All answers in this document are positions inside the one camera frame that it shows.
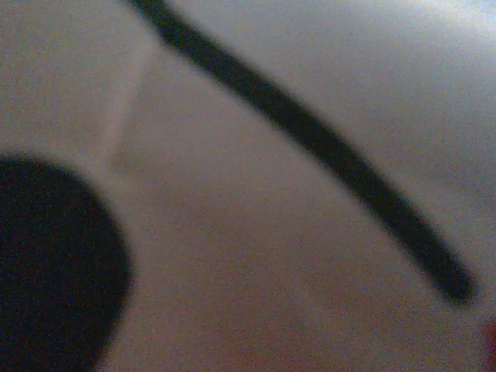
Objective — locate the black plastic cup lid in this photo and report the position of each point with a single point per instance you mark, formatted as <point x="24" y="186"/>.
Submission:
<point x="46" y="271"/>

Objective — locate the red white paper bag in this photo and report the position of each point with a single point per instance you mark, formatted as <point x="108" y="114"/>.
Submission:
<point x="248" y="232"/>

